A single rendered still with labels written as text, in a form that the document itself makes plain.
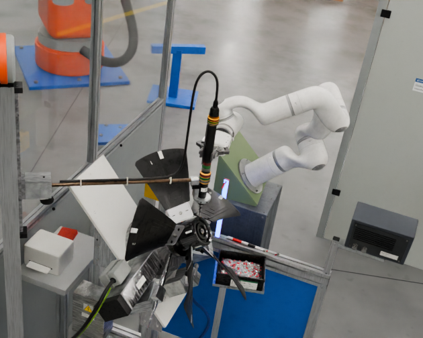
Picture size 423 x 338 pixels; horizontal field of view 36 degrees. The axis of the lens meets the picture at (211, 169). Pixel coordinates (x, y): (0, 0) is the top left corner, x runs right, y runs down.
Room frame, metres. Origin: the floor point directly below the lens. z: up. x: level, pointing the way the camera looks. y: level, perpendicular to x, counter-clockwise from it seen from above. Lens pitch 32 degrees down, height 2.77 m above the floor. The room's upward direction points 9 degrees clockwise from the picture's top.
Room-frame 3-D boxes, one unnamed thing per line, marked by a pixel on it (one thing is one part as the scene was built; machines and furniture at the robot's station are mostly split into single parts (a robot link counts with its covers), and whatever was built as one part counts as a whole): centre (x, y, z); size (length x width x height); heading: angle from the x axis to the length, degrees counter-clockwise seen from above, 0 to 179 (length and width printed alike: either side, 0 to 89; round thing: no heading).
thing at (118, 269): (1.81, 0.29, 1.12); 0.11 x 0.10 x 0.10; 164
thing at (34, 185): (1.91, 0.61, 1.39); 0.10 x 0.07 x 0.08; 109
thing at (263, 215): (2.77, -0.20, 0.47); 0.30 x 0.30 x 0.93; 74
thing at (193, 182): (2.11, 0.03, 1.35); 0.09 x 0.07 x 0.10; 109
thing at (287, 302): (2.43, -0.17, 0.45); 0.82 x 0.01 x 0.66; 74
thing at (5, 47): (1.88, 0.70, 1.88); 0.17 x 0.15 x 0.16; 164
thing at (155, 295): (1.78, 0.12, 1.08); 0.07 x 0.04 x 0.06; 174
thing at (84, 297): (1.99, 0.40, 0.73); 0.15 x 0.09 x 0.22; 74
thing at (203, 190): (2.11, 0.02, 1.50); 0.04 x 0.04 x 0.46
